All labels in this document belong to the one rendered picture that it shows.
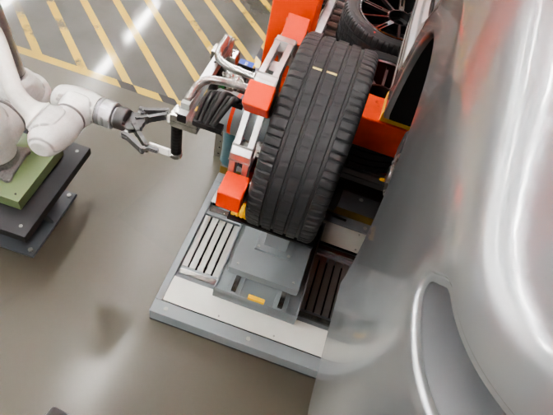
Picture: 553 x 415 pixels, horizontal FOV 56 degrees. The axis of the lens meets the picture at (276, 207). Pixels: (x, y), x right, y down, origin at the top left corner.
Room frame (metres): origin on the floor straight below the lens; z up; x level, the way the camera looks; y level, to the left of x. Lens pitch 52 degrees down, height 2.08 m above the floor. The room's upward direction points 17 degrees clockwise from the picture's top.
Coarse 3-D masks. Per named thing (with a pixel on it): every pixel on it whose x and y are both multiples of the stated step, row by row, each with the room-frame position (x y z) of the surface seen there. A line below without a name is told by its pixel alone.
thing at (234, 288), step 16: (240, 224) 1.33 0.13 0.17; (224, 272) 1.09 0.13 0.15; (304, 272) 1.20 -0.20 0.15; (224, 288) 1.01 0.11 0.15; (240, 288) 1.02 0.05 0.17; (256, 288) 1.06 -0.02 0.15; (272, 288) 1.08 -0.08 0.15; (304, 288) 1.11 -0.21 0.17; (240, 304) 0.99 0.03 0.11; (256, 304) 0.98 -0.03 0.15; (272, 304) 1.01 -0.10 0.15; (288, 304) 1.03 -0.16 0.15; (288, 320) 0.97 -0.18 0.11
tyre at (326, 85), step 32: (320, 64) 1.23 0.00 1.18; (352, 64) 1.27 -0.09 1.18; (288, 96) 1.11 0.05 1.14; (320, 96) 1.13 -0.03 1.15; (352, 96) 1.16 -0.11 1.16; (288, 128) 1.04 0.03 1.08; (320, 128) 1.06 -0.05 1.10; (352, 128) 1.07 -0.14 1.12; (288, 160) 0.99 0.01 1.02; (320, 160) 1.00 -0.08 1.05; (256, 192) 0.94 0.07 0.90; (288, 192) 0.95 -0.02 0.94; (320, 192) 0.95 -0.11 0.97; (256, 224) 0.97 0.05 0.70; (288, 224) 0.94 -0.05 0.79; (320, 224) 0.94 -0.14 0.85
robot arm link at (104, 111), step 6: (102, 102) 1.13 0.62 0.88; (108, 102) 1.14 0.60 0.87; (114, 102) 1.15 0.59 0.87; (96, 108) 1.11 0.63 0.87; (102, 108) 1.11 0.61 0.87; (108, 108) 1.12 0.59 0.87; (114, 108) 1.13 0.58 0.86; (96, 114) 1.10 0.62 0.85; (102, 114) 1.10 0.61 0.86; (108, 114) 1.10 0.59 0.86; (96, 120) 1.09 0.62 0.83; (102, 120) 1.09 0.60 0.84; (108, 120) 1.09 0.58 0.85; (102, 126) 1.10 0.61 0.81; (108, 126) 1.09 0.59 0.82
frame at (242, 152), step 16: (272, 48) 1.31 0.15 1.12; (288, 48) 1.34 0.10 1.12; (288, 64) 1.50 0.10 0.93; (256, 80) 1.16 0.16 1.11; (272, 80) 1.17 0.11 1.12; (240, 128) 1.06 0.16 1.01; (256, 128) 1.07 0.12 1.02; (240, 144) 1.03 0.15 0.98; (256, 144) 1.06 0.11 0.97; (240, 160) 1.00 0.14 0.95
